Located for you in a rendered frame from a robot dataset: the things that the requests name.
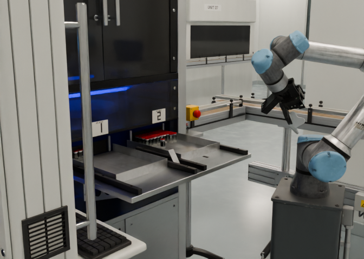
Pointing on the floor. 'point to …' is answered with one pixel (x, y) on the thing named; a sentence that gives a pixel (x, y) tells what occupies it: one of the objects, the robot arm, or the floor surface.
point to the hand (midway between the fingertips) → (296, 119)
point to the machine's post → (175, 125)
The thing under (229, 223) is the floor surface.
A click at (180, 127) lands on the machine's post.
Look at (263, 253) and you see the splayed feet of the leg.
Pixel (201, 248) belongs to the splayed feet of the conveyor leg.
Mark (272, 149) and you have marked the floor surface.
